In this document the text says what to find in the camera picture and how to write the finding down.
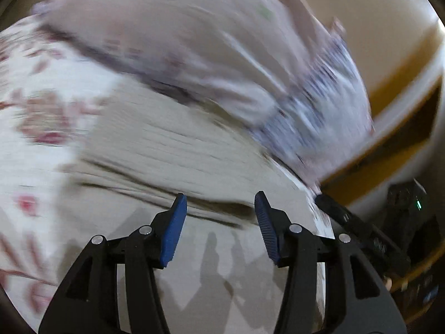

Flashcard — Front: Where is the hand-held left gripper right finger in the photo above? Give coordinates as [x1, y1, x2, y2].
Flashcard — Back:
[254, 191, 408, 334]

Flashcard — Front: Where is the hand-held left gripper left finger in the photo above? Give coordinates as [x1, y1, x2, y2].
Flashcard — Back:
[38, 193, 189, 334]

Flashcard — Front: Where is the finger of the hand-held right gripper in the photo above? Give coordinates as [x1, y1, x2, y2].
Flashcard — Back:
[315, 193, 408, 276]

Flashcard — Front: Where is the beige cable knit sweater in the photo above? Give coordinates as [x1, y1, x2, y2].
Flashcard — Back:
[61, 85, 327, 334]

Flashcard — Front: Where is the wooden headboard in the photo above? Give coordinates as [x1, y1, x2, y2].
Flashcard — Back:
[320, 21, 445, 199]

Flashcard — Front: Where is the pink pillow dense lavender print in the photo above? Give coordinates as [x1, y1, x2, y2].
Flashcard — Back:
[248, 17, 375, 190]

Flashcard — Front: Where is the floral bed sheet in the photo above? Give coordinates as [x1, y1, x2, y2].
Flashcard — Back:
[0, 17, 140, 331]

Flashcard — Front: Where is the pink pillow sparse lavender print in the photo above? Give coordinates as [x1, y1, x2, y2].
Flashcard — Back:
[33, 0, 291, 127]

